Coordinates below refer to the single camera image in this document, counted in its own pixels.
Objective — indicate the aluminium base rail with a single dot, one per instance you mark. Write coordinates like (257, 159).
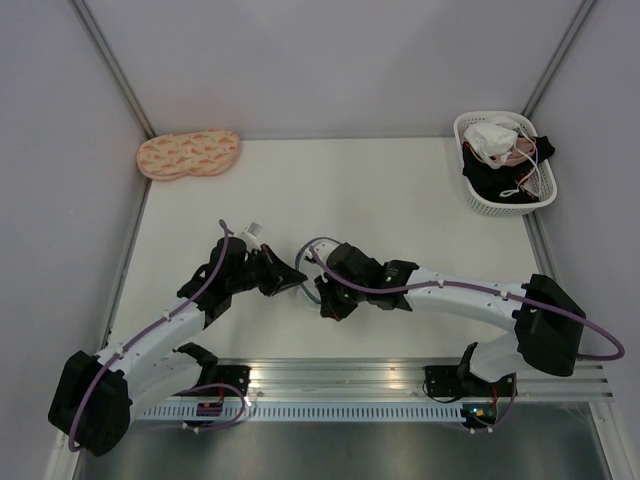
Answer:
(398, 380)

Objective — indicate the white bra in basket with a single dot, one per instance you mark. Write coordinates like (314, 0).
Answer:
(492, 139)

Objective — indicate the white slotted cable duct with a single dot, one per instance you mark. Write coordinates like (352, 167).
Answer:
(183, 410)

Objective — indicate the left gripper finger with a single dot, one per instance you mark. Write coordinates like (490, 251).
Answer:
(278, 269)
(286, 280)

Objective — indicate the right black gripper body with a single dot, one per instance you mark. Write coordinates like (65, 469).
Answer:
(342, 299)

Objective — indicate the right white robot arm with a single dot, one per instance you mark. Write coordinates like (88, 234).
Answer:
(542, 325)

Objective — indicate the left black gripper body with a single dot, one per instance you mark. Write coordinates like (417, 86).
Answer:
(258, 272)

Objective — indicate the black garment in basket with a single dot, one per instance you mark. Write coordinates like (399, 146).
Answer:
(507, 185)

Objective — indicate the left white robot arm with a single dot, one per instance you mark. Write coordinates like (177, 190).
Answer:
(99, 395)

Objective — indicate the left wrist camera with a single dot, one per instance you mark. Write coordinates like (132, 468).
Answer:
(251, 237)

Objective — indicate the pink patterned bra case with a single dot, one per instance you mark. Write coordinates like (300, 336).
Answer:
(205, 153)

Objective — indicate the pink garment in basket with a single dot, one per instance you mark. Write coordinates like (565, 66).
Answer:
(523, 151)

